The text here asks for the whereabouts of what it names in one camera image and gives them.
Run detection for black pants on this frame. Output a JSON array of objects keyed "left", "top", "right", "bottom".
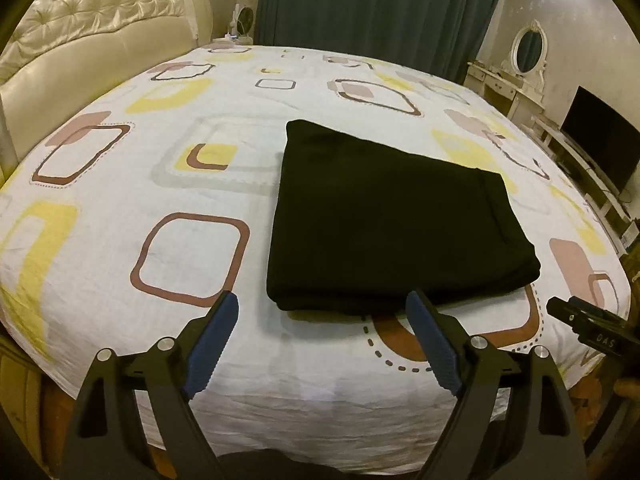
[{"left": 266, "top": 119, "right": 541, "bottom": 316}]

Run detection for white tv stand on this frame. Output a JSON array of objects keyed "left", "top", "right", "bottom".
[{"left": 530, "top": 115, "right": 639, "bottom": 256}]

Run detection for black flat television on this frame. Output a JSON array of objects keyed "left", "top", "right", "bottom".
[{"left": 561, "top": 86, "right": 639, "bottom": 192}]

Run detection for patterned white bed sheet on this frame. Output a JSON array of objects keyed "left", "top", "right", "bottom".
[{"left": 1, "top": 47, "right": 631, "bottom": 474}]

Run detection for white dressing table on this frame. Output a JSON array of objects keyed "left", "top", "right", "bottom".
[{"left": 463, "top": 61, "right": 544, "bottom": 129}]

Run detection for oval vanity mirror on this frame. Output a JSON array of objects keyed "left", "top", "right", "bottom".
[{"left": 510, "top": 20, "right": 548, "bottom": 76}]

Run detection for dark teal curtain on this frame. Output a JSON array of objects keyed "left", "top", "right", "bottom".
[{"left": 254, "top": 0, "right": 498, "bottom": 84}]

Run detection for cream tufted headboard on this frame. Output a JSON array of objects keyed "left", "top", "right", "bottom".
[{"left": 1, "top": 0, "right": 214, "bottom": 180}]

